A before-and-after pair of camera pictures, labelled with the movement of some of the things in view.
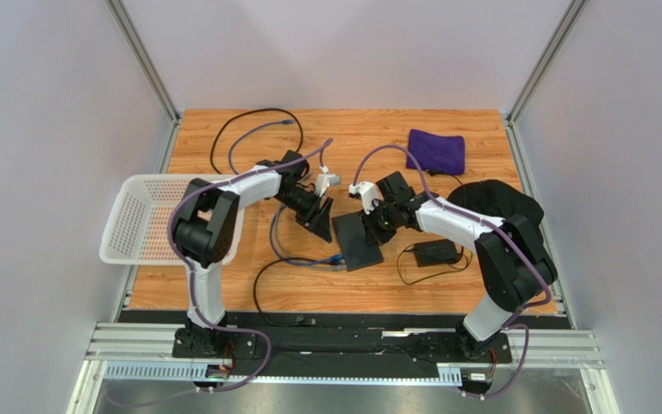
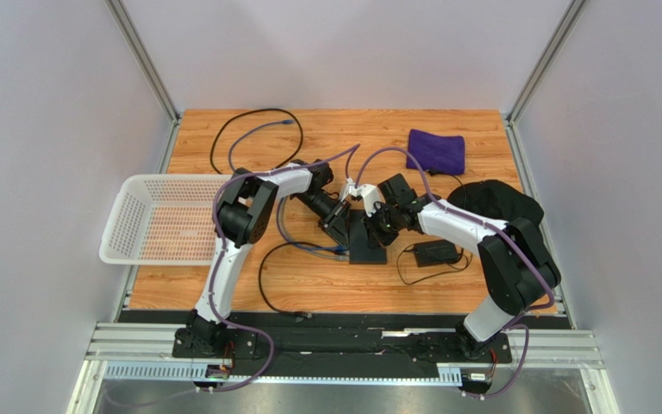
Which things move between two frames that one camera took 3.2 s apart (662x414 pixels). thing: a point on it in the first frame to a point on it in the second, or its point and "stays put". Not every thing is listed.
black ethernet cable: [303, 323] to [300, 313]
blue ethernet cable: [284, 122] stays put
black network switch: [358, 253] stays put
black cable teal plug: [249, 113] stays put
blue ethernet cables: [336, 267] to [338, 257]
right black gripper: [377, 222] stays put
